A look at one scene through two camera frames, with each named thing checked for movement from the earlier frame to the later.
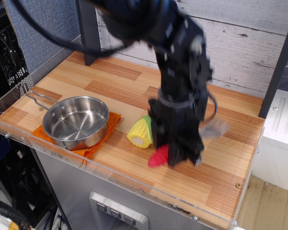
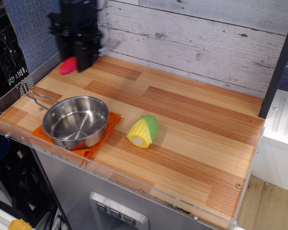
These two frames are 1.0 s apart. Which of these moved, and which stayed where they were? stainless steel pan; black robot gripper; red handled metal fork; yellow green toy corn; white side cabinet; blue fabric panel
Moved: red handled metal fork; black robot gripper
Stayed: white side cabinet; yellow green toy corn; blue fabric panel; stainless steel pan
